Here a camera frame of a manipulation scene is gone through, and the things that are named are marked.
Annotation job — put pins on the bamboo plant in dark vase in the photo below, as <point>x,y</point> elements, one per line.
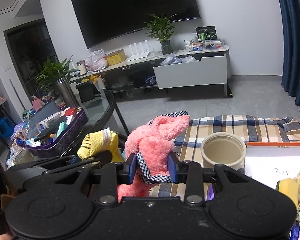
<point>161,28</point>

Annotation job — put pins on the black green product box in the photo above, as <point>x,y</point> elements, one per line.
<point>206,33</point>

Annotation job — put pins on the beige paper cup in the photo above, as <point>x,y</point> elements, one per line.
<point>223,148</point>

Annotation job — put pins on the pink fluffy garment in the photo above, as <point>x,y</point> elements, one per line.
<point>152,143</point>

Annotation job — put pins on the white wifi router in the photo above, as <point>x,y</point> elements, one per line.
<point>139,51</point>

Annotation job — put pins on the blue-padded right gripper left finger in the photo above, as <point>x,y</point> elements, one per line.
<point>129,169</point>

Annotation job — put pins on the white jar with lid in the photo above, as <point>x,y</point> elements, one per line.
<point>81,67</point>

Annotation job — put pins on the plaid checked blanket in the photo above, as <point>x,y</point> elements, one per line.
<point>246,127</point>

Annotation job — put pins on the bamboo plant in steel vase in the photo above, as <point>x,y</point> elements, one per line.
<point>55,80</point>

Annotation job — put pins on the yellow cardboard box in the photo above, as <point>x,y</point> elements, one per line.
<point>116,57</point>

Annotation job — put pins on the clear tray of small items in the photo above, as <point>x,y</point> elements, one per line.
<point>193,45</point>

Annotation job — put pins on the pink white plastic bag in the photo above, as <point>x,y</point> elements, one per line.
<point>96,61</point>

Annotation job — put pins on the purple tray with clutter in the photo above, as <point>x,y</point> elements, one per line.
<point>56,139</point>

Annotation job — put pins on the large black wall television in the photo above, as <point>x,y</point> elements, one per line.
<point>103,20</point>

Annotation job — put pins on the round glass side table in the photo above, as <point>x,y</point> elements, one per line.
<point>100,113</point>

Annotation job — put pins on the orange white cardboard box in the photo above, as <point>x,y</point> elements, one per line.
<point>270,162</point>

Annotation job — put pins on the yellow fluffy sock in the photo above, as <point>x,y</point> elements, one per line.
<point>97,142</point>

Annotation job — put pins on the plastic bags in drawer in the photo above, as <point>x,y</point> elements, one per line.
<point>176,60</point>

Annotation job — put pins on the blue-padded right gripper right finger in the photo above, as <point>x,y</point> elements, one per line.
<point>174,168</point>

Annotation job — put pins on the purple plastic bag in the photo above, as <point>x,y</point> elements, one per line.
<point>210,193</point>

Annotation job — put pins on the white grey TV cabinet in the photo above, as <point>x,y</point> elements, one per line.
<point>211,67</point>

